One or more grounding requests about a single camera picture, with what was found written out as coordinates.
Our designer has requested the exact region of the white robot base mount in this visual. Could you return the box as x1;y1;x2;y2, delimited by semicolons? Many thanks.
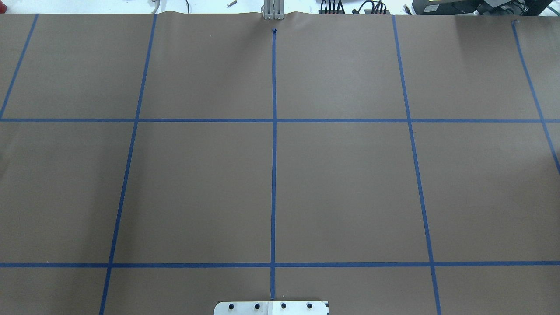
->
213;301;329;315

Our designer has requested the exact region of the aluminium frame post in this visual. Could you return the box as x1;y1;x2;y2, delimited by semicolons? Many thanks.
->
261;0;285;20

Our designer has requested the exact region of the black laptop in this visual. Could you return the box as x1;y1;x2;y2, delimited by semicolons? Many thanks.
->
412;0;484;15

